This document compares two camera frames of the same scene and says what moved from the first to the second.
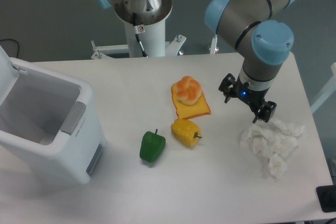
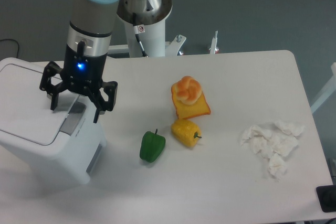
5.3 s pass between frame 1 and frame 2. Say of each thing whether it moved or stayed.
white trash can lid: moved
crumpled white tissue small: stayed
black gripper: moved
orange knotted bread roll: stayed
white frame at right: stayed
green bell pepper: stayed
